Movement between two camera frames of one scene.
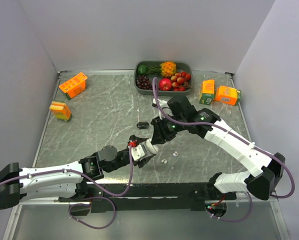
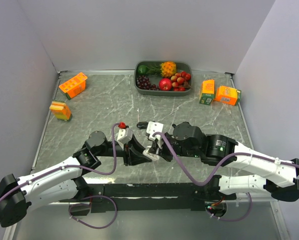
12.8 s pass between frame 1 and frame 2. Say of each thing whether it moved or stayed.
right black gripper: moved
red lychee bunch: stayed
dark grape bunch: stayed
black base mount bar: stayed
